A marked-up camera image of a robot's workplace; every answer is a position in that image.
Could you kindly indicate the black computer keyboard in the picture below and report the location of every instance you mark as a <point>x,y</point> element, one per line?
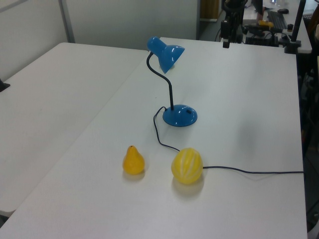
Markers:
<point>277,19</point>

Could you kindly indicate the wooden cabinet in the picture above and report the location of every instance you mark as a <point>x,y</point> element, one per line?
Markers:
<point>209,10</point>

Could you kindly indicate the black camera stand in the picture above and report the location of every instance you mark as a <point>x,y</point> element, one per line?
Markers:
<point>235,15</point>

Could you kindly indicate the dark equipment rack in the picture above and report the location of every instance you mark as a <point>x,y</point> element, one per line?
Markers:
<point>311,99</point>

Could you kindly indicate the grey partition frame post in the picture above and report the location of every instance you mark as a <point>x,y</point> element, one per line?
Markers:
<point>66,20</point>

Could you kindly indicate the yellow striped toy melon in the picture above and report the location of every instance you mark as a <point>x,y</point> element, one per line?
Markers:
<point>187,166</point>

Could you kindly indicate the small black camera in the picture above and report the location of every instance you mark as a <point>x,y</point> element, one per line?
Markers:
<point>225,30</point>

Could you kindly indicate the black electronic equipment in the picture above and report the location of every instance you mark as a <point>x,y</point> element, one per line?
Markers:
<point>261,37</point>

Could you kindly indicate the yellow object on desk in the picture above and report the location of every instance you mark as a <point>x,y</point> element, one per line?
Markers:
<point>265,23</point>

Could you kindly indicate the blue gooseneck desk lamp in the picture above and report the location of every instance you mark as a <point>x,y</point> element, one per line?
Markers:
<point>180,117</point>

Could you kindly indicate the yellow toy pear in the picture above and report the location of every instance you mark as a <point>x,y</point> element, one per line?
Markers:
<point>133,163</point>

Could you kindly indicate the black computer mouse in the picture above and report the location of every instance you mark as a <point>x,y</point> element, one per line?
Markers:
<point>282,10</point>

